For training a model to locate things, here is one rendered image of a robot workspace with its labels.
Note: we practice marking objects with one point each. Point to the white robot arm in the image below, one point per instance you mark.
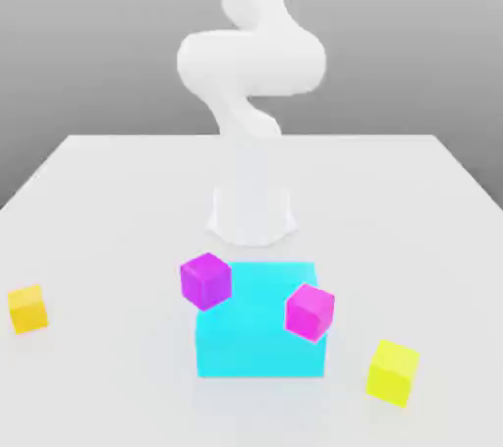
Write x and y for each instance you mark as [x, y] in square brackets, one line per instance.
[251, 62]

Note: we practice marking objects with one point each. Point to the small purple cube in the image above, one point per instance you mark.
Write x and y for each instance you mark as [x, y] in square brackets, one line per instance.
[205, 282]

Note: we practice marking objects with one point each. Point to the small pink cube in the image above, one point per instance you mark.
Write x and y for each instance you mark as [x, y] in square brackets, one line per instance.
[309, 313]

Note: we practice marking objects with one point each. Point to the small lemon yellow cube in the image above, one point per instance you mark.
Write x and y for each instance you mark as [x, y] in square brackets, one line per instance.
[392, 373]

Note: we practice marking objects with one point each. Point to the small orange-yellow cube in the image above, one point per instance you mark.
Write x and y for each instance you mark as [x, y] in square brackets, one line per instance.
[27, 310]

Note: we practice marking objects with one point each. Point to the large cyan box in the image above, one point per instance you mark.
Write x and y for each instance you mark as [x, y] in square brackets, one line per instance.
[255, 333]

